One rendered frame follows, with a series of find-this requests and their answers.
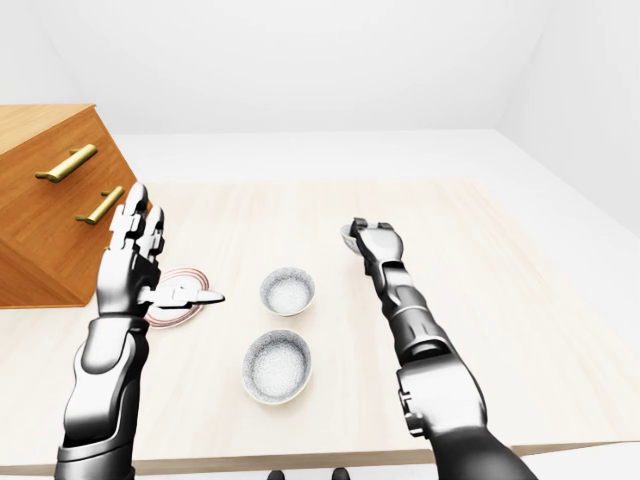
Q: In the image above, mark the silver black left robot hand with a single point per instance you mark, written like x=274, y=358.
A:
x=117, y=285

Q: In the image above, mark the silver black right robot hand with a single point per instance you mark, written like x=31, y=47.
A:
x=382, y=245

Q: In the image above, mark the speckled black bowl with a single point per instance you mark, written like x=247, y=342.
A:
x=287, y=292
x=278, y=367
x=346, y=237

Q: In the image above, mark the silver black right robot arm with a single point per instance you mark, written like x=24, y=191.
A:
x=440, y=390

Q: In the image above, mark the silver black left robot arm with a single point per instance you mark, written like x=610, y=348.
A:
x=97, y=390

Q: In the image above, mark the white plate with red rings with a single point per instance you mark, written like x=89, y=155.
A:
x=187, y=280

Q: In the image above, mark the wooden cabinet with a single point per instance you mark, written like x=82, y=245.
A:
x=45, y=225

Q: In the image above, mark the small dark shape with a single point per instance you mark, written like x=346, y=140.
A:
x=276, y=475
x=341, y=474

